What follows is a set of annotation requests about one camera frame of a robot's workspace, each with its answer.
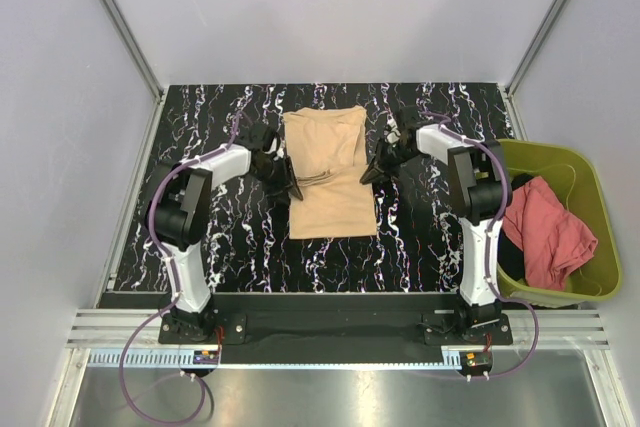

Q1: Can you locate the left small controller board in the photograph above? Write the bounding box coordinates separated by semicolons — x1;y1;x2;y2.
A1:
193;350;220;365

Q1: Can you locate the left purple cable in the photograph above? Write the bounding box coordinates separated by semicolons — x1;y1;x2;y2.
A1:
117;111;216;422

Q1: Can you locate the left aluminium corner post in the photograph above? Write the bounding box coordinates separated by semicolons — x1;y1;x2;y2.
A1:
100;0;164;102

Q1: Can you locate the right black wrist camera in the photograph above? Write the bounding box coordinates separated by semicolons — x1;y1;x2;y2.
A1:
384;105;426;143

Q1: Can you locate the black t shirt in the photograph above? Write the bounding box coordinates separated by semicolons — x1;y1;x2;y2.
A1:
497;173;533;281

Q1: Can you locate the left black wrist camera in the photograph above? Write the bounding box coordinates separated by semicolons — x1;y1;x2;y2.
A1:
245;124;281;154

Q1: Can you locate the beige t shirt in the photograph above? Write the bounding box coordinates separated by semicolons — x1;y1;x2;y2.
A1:
283;105;377;240

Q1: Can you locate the small controller board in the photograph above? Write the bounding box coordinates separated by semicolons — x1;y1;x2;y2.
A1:
193;350;220;365
463;351;493;367

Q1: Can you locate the pink t shirt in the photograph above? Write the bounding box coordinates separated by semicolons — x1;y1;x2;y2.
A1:
501;176;598;291

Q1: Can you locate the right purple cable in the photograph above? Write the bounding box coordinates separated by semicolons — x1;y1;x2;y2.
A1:
422;110;539;379

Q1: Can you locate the right small controller board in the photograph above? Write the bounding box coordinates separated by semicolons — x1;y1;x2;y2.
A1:
463;351;493;367

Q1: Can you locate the aluminium frame rail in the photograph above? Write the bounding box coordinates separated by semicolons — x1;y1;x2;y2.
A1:
67;308;608;370

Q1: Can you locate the purple cable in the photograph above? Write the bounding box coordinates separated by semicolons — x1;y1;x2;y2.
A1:
117;111;216;422
422;110;539;379

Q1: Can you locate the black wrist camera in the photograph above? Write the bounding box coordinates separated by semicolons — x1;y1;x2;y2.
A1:
245;124;281;154
384;105;426;143

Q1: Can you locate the olive green plastic bin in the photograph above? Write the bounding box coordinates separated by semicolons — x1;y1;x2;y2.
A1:
498;139;622;308

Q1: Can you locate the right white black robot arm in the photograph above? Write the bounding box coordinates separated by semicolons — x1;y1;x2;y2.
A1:
360;106;512;344

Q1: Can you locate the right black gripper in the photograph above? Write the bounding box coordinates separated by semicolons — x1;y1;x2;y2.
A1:
360;138;417;186

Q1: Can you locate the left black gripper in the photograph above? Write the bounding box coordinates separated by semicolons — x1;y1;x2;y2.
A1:
250;156;302;205

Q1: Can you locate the right aluminium corner post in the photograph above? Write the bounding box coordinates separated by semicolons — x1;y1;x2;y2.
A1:
505;0;570;96

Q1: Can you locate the aluminium corner post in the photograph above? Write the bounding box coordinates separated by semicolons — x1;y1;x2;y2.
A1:
100;0;164;102
505;0;570;96

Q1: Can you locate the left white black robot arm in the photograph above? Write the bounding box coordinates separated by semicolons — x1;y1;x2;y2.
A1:
144;123;303;343

